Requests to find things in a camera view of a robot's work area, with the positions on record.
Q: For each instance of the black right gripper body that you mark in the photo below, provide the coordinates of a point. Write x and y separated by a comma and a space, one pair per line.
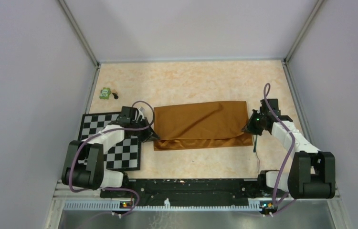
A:
255, 125

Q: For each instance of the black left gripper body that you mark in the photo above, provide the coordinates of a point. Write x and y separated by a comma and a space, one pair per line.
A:
144, 135

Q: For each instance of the brown satin napkin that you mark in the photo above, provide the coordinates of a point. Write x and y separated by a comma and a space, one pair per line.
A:
201, 125

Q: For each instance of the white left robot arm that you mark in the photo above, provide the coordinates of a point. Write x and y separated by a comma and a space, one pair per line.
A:
84, 162

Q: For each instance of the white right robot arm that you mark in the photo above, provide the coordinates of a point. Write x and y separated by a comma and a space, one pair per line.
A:
306, 172

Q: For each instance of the small wooden black-tipped piece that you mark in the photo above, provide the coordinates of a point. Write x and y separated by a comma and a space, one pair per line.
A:
115, 94

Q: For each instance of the green toy block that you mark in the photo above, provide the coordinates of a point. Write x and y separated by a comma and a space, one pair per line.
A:
105, 93

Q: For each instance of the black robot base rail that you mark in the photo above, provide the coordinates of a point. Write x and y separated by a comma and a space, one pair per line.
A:
224, 192

